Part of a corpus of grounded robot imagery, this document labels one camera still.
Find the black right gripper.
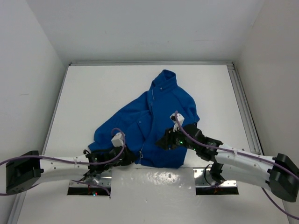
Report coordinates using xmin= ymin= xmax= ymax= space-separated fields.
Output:
xmin=155 ymin=124 xmax=197 ymax=151

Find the blue zip-up jacket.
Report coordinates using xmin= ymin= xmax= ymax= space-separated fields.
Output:
xmin=88 ymin=70 xmax=199 ymax=168

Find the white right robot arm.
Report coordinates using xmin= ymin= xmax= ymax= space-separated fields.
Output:
xmin=156 ymin=124 xmax=299 ymax=203

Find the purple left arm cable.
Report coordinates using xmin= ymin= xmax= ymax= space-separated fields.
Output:
xmin=0 ymin=127 xmax=127 ymax=196

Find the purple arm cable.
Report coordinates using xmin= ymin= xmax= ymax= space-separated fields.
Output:
xmin=174 ymin=110 xmax=299 ymax=222
xmin=0 ymin=127 xmax=127 ymax=196

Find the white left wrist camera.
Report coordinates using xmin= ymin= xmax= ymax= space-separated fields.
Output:
xmin=111 ymin=132 xmax=125 ymax=147

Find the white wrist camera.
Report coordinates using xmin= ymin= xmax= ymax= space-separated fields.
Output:
xmin=111 ymin=132 xmax=125 ymax=147
xmin=170 ymin=113 xmax=185 ymax=132

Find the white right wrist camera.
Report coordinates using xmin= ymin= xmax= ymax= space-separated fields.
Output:
xmin=170 ymin=113 xmax=185 ymax=132

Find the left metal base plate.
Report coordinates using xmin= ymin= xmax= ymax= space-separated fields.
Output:
xmin=79 ymin=169 xmax=112 ymax=188

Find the metal base plate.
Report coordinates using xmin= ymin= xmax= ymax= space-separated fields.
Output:
xmin=79 ymin=169 xmax=112 ymax=188
xmin=193 ymin=167 xmax=237 ymax=188

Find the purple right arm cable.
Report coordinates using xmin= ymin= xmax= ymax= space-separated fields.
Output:
xmin=174 ymin=110 xmax=299 ymax=222

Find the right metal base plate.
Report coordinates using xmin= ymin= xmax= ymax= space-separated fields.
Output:
xmin=193 ymin=167 xmax=237 ymax=188

